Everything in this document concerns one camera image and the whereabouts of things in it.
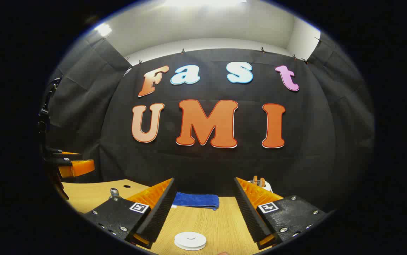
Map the black backdrop cloth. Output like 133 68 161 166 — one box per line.
46 34 376 213

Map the white teacup lid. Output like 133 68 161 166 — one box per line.
174 232 207 251

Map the white toaster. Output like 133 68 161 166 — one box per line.
248 179 273 193

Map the blue folded towel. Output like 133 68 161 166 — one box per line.
172 192 220 211

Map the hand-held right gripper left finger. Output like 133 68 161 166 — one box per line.
83 178 175 249

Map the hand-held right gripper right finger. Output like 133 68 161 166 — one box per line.
234 177 328 250

